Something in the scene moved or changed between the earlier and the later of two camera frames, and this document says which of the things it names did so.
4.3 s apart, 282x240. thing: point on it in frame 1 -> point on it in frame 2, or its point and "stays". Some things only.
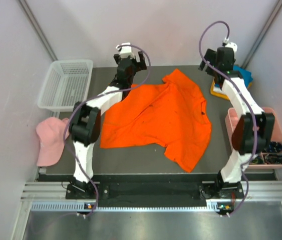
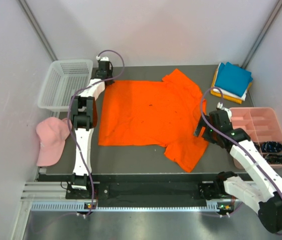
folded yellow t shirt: [221, 95] stays
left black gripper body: [134, 67] -> [108, 74]
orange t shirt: [173, 111] stays
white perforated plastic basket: [66, 82] stays
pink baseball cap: [50, 131] stays
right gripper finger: [210, 57] -> [202, 122]
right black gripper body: [232, 61] -> [210, 134]
